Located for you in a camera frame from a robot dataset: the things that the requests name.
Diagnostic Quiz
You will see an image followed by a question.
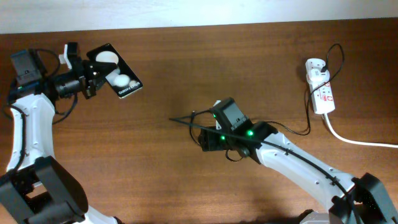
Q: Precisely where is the black smartphone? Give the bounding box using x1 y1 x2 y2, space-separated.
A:
86 43 144 99

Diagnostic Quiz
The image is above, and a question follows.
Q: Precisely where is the black charging cable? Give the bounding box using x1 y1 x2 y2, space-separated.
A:
188 43 345 147

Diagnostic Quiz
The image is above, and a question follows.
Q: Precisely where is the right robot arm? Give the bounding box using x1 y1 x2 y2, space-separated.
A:
198 98 397 223

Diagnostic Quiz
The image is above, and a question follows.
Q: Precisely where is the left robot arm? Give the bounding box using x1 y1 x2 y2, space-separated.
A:
1 43 120 223

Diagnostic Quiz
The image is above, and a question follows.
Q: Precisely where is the white USB charger plug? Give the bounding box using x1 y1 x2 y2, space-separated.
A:
307 68 330 85

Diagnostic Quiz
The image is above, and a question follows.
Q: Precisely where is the white power strip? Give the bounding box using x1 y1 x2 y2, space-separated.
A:
305 58 335 114

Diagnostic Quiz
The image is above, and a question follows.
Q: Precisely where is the white power strip cord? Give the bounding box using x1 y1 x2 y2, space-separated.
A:
322 113 398 149

